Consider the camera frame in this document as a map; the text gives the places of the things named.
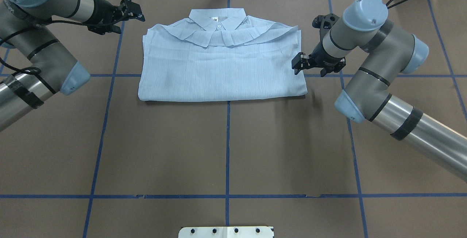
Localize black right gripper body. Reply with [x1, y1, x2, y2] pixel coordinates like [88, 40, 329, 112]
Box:
[309, 42, 346, 77]

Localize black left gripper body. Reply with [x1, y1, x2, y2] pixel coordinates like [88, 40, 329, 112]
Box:
[87, 0, 122, 35]

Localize light blue button shirt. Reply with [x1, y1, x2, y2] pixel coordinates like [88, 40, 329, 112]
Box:
[138, 8, 308, 102]

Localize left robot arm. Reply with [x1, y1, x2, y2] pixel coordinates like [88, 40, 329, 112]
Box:
[0, 0, 145, 130]

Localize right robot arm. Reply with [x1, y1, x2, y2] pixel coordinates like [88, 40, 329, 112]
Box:
[291, 0, 467, 181]

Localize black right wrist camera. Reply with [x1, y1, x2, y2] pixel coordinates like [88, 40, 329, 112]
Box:
[312, 13, 340, 40]

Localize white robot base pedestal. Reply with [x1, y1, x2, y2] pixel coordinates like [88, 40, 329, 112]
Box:
[178, 226, 275, 238]

